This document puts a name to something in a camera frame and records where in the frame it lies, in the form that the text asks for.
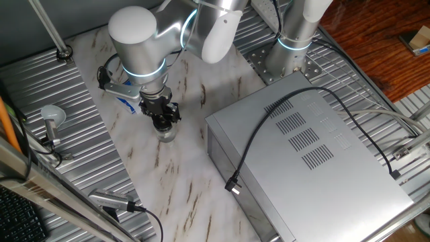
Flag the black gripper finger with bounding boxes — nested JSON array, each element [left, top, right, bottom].
[[138, 100, 155, 119], [165, 102, 182, 124]]

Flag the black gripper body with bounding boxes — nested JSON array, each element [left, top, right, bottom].
[[139, 86, 173, 118]]

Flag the black jar lid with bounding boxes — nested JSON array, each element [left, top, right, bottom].
[[153, 116, 175, 132]]

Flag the clear glass jar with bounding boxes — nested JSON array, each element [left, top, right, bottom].
[[155, 126, 178, 143]]

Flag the blue tissue pack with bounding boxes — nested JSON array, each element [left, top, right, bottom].
[[116, 80, 142, 115]]

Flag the white marble board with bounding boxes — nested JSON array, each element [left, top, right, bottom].
[[65, 26, 266, 242]]

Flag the metal pole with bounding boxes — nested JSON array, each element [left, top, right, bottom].
[[28, 0, 74, 65]]

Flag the white power strip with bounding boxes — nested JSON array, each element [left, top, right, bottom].
[[251, 0, 282, 24]]

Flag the orange rod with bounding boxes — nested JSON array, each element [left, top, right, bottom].
[[0, 95, 22, 154]]

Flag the silver metal box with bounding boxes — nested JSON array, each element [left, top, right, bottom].
[[204, 70, 415, 242]]

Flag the black keyboard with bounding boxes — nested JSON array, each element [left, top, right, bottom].
[[0, 186, 50, 242]]

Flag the dark flat device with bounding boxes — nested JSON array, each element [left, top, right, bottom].
[[398, 30, 430, 57]]

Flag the wrist camera with metal bracket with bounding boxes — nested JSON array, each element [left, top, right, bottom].
[[96, 66, 142, 101]]

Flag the black power cable with plug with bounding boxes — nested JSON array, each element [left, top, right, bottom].
[[224, 86, 401, 196]]

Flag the silver depth camera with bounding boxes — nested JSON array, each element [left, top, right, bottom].
[[87, 188, 135, 213]]

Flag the black camera cable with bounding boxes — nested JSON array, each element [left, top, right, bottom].
[[127, 200, 165, 242]]

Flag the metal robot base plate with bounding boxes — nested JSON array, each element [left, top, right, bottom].
[[247, 42, 323, 85]]

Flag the aluminium frame bar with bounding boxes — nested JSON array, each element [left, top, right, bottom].
[[0, 136, 140, 242]]

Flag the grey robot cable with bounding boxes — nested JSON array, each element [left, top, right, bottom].
[[335, 109, 428, 134]]

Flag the aluminium rail bracket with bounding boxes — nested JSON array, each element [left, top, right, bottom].
[[392, 129, 430, 161]]

